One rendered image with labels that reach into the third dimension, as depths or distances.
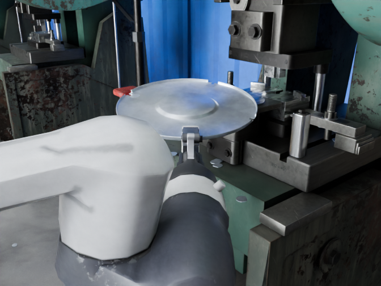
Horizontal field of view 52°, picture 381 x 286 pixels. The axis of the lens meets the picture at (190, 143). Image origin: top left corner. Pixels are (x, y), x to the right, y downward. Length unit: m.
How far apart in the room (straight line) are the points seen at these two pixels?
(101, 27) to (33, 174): 2.08
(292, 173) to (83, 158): 0.56
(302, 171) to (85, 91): 1.77
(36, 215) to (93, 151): 1.75
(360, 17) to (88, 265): 0.47
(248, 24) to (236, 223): 0.42
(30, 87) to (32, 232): 0.79
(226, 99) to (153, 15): 2.64
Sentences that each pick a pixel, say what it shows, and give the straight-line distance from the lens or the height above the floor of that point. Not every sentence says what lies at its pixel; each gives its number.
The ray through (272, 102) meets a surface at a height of 0.78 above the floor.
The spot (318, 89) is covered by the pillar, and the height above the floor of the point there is 0.80.
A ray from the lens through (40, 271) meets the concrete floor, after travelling 1.70.
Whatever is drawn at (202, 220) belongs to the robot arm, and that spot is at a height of 0.81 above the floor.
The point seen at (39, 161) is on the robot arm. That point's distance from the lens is 0.32.
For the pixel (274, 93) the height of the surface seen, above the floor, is 0.78.
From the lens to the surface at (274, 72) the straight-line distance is 0.96.
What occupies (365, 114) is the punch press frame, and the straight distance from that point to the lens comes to 1.07.
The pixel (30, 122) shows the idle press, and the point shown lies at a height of 0.34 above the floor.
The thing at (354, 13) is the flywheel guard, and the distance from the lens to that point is 0.60.
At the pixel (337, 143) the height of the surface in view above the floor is 0.71.
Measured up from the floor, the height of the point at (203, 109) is 0.79.
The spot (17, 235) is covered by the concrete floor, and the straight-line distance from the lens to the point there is 1.94.
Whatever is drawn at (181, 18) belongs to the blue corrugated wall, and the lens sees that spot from 3.12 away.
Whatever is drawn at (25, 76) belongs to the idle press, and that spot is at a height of 0.59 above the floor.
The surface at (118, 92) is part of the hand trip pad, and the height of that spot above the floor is 0.76.
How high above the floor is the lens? 1.02
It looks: 22 degrees down
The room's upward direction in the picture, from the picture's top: straight up
